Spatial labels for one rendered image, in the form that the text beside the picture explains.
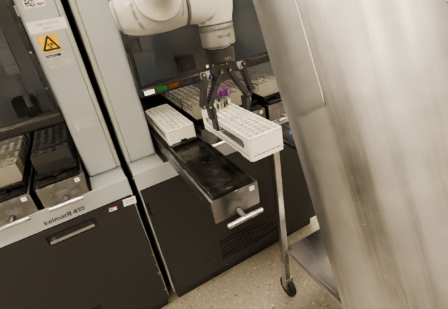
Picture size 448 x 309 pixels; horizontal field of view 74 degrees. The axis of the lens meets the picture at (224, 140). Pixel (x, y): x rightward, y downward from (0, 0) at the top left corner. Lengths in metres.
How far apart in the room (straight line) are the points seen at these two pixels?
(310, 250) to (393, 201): 1.15
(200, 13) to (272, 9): 0.59
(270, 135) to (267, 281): 0.97
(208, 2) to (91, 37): 0.43
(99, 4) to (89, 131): 0.40
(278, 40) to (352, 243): 0.12
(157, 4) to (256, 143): 0.37
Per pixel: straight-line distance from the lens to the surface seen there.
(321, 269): 1.26
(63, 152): 1.11
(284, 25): 0.18
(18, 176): 1.14
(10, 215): 1.12
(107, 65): 1.06
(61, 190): 1.08
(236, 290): 1.57
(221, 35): 0.79
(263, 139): 0.74
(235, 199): 0.77
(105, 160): 1.15
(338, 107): 0.17
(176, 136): 1.02
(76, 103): 1.07
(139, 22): 0.72
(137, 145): 1.15
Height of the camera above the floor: 1.25
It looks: 26 degrees down
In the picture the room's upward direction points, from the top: 10 degrees counter-clockwise
